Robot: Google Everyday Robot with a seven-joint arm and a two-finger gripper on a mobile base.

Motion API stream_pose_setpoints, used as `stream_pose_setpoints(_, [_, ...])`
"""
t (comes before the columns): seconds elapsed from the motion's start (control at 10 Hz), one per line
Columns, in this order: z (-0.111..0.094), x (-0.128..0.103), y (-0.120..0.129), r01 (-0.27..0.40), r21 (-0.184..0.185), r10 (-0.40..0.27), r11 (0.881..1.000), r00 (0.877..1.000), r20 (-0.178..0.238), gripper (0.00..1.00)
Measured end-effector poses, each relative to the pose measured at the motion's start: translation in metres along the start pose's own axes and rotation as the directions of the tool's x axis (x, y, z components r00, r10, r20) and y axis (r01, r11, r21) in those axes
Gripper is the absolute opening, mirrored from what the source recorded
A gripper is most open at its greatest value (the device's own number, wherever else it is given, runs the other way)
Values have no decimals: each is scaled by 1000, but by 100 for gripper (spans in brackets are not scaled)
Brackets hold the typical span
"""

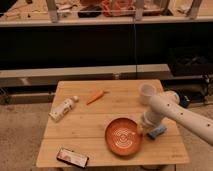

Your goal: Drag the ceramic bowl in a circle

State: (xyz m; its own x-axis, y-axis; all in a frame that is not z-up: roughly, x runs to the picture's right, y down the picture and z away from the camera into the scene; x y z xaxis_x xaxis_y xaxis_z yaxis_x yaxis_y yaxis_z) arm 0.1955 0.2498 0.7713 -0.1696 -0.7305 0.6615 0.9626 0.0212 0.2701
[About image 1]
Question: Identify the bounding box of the white plastic cup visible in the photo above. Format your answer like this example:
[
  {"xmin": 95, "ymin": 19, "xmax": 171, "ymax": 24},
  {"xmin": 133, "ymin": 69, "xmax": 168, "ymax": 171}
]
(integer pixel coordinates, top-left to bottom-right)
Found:
[{"xmin": 138, "ymin": 83, "xmax": 157, "ymax": 105}]

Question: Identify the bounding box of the orange ceramic bowl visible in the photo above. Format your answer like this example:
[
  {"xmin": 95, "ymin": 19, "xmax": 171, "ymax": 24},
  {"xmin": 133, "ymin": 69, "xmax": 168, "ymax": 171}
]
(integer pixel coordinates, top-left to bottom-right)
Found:
[{"xmin": 105, "ymin": 118, "xmax": 142, "ymax": 156}]

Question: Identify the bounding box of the long wooden bench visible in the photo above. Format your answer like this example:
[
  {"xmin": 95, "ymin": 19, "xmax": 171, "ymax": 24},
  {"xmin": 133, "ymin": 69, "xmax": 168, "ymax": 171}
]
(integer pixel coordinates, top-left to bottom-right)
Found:
[{"xmin": 0, "ymin": 64, "xmax": 172, "ymax": 87}]

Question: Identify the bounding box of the wooden table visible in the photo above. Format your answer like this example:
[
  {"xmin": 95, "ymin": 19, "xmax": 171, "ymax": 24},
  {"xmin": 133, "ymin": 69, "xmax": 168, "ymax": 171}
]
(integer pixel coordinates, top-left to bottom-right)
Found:
[{"xmin": 36, "ymin": 80, "xmax": 189, "ymax": 168}]

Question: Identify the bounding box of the black hanging cable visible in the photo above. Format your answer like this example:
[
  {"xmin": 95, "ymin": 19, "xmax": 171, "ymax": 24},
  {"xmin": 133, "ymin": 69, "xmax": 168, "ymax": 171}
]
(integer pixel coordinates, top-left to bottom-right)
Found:
[{"xmin": 132, "ymin": 15, "xmax": 139, "ymax": 80}]

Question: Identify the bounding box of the blue sponge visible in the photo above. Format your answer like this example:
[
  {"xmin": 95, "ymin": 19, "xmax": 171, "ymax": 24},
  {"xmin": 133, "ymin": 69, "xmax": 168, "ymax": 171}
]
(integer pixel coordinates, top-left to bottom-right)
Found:
[{"xmin": 147, "ymin": 124, "xmax": 167, "ymax": 140}]

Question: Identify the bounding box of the orange carrot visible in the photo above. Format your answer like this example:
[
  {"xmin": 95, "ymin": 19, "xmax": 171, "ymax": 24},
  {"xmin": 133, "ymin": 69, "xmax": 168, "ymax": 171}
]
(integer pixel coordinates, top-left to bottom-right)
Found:
[{"xmin": 86, "ymin": 90, "xmax": 108, "ymax": 105}]

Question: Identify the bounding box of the white lotion tube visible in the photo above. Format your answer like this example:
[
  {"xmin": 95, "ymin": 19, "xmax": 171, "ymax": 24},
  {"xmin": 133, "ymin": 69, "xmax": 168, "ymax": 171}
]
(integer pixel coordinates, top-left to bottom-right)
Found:
[{"xmin": 49, "ymin": 96, "xmax": 79, "ymax": 122}]

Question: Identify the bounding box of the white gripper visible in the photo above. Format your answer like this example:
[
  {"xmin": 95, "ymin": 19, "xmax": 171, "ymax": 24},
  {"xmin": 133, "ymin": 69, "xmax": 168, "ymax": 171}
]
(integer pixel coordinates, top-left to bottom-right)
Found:
[{"xmin": 137, "ymin": 116, "xmax": 154, "ymax": 135}]

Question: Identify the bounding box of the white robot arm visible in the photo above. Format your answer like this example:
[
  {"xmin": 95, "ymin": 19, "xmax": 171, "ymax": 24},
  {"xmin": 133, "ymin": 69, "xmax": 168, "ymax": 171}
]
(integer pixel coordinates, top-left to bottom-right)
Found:
[{"xmin": 139, "ymin": 91, "xmax": 213, "ymax": 146}]

